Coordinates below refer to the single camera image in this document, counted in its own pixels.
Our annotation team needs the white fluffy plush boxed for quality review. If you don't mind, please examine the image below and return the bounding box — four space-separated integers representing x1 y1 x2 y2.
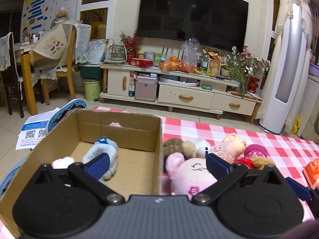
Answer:
52 157 75 169

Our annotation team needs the brown beige small plush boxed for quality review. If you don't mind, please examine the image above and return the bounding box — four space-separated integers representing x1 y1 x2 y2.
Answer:
163 138 197 159

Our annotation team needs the orange teddy plush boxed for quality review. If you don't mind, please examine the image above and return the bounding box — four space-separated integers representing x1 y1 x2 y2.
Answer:
223 133 247 158

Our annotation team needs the brown bear red hood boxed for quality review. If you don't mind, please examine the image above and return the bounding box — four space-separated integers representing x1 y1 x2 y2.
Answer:
234 157 276 170

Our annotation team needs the magenta fuzzy sock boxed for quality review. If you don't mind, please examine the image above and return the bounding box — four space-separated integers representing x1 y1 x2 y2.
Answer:
243 144 268 158

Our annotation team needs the pink round plush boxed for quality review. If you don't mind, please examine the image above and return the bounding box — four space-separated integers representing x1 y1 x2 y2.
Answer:
165 153 217 200

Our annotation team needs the red checkered tablecloth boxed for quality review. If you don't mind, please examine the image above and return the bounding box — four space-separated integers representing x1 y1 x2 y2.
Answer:
92 105 319 222

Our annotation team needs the cardboard box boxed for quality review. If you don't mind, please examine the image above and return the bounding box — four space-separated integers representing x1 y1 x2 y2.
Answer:
1 110 163 238

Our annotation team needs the paper sheet with QR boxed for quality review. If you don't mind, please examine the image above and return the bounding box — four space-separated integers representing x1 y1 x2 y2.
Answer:
15 107 60 150

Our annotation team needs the green waste bin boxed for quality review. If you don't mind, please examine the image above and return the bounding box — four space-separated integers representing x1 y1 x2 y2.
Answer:
83 79 101 101

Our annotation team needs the white tower air conditioner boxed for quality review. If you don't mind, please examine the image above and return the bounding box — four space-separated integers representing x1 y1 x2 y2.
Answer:
256 0 312 134

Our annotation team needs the red vase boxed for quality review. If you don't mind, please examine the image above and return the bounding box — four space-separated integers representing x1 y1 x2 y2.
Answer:
247 77 260 93

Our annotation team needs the cream TV cabinet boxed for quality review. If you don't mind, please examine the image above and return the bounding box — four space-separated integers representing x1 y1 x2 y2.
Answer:
100 64 262 123

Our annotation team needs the pink storage box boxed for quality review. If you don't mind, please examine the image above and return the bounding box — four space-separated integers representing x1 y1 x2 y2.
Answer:
135 75 158 101

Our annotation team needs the potted flower plant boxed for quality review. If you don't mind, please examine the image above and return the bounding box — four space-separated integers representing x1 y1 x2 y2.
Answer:
222 45 271 96

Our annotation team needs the bag of oranges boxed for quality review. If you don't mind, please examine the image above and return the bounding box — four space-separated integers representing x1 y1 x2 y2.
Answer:
159 56 195 73

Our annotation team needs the red gift box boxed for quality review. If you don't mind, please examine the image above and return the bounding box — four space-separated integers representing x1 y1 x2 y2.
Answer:
128 58 153 68

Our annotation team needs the glass kettle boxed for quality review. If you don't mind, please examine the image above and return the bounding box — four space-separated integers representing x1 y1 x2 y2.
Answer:
104 40 127 64

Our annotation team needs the wooden chair with covers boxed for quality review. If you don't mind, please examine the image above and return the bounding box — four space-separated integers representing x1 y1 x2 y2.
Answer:
40 23 91 105

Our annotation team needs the clear plastic bag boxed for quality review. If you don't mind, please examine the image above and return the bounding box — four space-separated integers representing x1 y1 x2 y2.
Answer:
182 37 200 66

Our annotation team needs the black flat television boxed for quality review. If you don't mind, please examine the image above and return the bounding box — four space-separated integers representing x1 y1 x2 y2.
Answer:
137 0 249 51

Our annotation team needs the wooden photo frame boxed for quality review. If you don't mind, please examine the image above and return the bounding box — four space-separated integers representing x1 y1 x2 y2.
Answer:
206 59 221 77

